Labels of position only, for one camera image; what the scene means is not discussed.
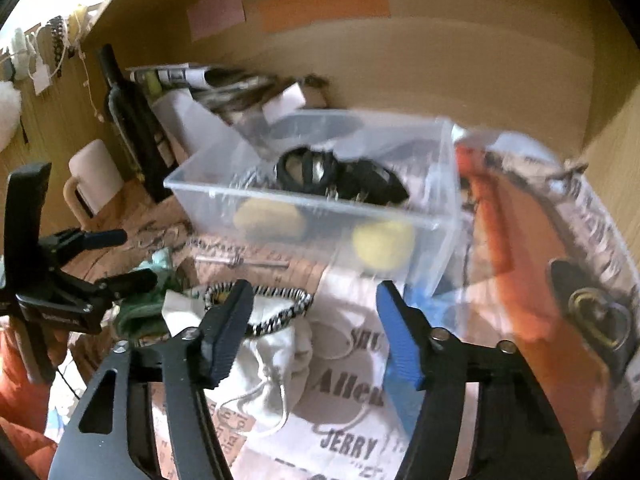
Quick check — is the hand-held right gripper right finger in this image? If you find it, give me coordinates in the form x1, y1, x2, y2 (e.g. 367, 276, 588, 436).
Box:
376, 280, 581, 480

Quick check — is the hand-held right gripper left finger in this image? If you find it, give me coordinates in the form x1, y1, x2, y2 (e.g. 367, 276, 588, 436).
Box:
47, 280, 254, 480

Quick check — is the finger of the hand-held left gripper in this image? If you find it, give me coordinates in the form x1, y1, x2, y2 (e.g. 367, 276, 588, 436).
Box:
42, 229, 128, 267
62, 268, 159, 311

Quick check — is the green soft toy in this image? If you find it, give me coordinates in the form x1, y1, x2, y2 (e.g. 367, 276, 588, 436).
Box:
114, 249, 177, 341

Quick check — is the white drawstring pouch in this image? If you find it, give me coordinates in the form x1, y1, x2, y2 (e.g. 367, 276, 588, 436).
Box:
162, 287, 316, 433

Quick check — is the clear plastic storage box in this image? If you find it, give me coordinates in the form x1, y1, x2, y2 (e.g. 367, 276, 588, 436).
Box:
164, 108, 463, 297

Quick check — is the yellow soft ball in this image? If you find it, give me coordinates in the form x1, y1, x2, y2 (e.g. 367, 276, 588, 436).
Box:
234, 198, 309, 242
352, 220, 416, 270

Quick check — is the white mug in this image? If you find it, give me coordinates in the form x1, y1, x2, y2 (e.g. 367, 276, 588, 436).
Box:
63, 139, 126, 221

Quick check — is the thin metal rod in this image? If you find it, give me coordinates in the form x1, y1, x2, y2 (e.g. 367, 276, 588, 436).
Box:
195, 255, 291, 268

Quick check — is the printed newspaper cloth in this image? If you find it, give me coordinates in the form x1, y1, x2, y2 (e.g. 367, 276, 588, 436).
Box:
45, 127, 632, 480

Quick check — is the dark glass bottle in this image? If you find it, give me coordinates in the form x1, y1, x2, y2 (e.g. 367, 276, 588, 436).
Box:
97, 44, 177, 204

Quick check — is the orange cloth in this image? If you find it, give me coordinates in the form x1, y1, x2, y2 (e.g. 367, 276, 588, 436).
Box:
0, 327, 66, 476

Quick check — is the white fluffy plush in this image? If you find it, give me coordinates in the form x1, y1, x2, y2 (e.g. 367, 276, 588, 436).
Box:
0, 80, 23, 153

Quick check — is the orange bag with heart buckle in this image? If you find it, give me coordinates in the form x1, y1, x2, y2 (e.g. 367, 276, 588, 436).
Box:
452, 142, 633, 466

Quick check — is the pile of magazines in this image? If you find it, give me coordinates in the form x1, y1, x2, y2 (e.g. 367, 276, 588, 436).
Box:
125, 63, 331, 126

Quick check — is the pink paper sheet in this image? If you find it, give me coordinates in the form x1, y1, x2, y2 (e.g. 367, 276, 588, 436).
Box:
187, 0, 247, 42

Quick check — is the orange paper sheet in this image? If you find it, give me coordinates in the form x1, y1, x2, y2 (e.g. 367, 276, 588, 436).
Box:
258, 0, 391, 34

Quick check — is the black and white braided cord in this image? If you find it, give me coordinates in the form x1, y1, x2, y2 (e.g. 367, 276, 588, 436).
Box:
204, 282, 315, 337

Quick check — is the black coiled cable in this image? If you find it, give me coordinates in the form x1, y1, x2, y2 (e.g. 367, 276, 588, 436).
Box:
276, 146, 411, 205

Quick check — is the hanging string garland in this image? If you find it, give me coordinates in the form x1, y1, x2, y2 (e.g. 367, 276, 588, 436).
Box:
0, 4, 106, 122

